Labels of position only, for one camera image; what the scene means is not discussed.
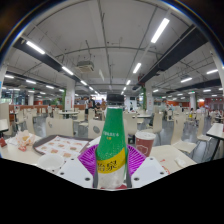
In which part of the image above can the red paper cup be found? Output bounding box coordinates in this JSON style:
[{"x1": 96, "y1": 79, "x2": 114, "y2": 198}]
[{"x1": 134, "y1": 130, "x2": 157, "y2": 158}]

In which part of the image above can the group of ceiling strip lights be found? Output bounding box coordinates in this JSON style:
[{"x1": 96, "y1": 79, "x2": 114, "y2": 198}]
[{"x1": 0, "y1": 18, "x2": 224, "y2": 101}]

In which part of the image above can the person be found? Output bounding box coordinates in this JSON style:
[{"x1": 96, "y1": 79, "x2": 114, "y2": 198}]
[{"x1": 83, "y1": 96, "x2": 92, "y2": 116}]

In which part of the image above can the crumpled clear plastic wrapper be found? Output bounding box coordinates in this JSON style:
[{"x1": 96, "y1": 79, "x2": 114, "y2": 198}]
[{"x1": 174, "y1": 157, "x2": 188, "y2": 168}]

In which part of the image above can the white folded napkin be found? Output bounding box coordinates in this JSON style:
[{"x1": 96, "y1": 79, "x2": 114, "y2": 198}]
[{"x1": 88, "y1": 135, "x2": 102, "y2": 147}]

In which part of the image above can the white black-legged side table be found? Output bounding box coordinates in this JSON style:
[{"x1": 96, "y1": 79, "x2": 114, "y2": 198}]
[{"x1": 206, "y1": 123, "x2": 224, "y2": 161}]

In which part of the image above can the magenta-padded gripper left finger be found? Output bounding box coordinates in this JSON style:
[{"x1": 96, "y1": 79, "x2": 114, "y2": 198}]
[{"x1": 56, "y1": 143, "x2": 101, "y2": 190}]

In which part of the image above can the green-labelled clear drink bottle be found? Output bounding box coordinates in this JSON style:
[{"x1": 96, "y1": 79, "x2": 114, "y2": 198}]
[{"x1": 93, "y1": 93, "x2": 129, "y2": 190}]

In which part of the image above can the crumpled orange-white food wrapper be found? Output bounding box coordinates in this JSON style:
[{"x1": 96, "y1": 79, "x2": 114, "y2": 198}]
[{"x1": 14, "y1": 129, "x2": 37, "y2": 152}]

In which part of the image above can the ceiling air conditioning unit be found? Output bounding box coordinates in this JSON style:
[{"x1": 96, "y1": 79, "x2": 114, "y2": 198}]
[{"x1": 75, "y1": 59, "x2": 95, "y2": 73}]

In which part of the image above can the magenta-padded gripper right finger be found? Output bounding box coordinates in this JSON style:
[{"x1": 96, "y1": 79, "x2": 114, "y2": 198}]
[{"x1": 125, "y1": 143, "x2": 169, "y2": 190}]

